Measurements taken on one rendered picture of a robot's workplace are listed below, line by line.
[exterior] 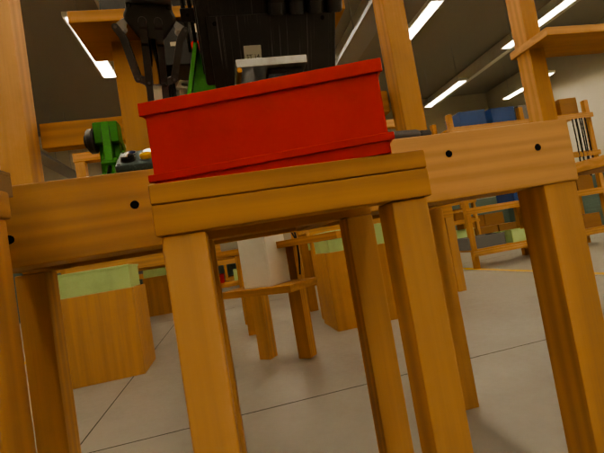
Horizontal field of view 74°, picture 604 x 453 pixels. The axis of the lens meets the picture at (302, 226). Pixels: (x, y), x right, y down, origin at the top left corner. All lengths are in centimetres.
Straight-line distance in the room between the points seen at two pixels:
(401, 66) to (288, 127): 122
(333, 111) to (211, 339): 31
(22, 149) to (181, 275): 117
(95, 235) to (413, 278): 58
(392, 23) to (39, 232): 142
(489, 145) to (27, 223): 96
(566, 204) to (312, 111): 75
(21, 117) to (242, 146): 117
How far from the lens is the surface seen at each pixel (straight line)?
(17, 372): 68
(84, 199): 85
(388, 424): 78
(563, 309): 112
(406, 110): 165
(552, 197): 110
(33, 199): 88
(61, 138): 165
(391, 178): 51
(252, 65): 95
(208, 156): 53
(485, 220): 1115
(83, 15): 155
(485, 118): 655
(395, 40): 175
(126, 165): 84
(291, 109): 53
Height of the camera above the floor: 70
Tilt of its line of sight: 3 degrees up
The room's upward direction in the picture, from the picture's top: 10 degrees counter-clockwise
